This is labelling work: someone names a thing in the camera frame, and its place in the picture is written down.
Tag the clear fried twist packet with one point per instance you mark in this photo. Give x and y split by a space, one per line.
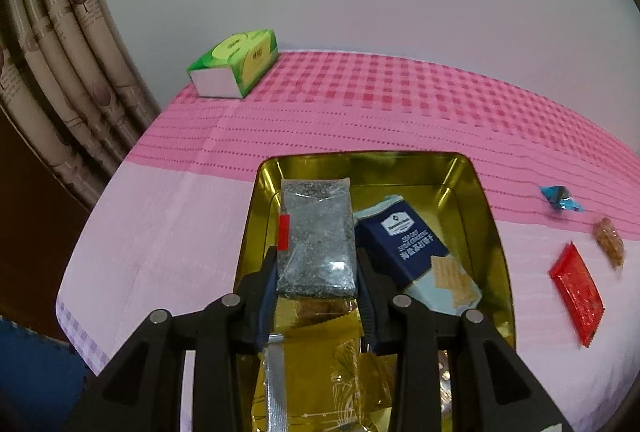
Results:
609 241

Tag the grey sesame cake packet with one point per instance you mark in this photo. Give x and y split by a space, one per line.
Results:
320 259

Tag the green tissue box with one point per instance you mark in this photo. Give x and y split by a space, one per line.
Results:
232 68

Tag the red snack packet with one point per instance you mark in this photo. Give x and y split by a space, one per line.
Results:
579 293

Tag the maroon toffee tin box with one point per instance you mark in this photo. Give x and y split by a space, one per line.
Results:
443 187

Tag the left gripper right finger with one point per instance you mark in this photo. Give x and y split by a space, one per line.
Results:
492 388

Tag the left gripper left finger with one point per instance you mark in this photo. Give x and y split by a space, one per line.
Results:
214 351

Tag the navy blue cracker packet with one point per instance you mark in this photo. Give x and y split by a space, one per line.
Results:
402 246

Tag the beige patterned curtain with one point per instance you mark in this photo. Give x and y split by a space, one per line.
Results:
70 91

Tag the yellow gold snack packet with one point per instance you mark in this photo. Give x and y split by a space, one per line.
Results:
315 374

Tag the pink checkered tablecloth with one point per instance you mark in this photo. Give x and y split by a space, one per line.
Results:
167 230

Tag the dark wooden door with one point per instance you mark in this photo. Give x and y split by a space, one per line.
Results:
40 225

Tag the blue wrapped candy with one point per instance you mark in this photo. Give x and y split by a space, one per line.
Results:
560 198

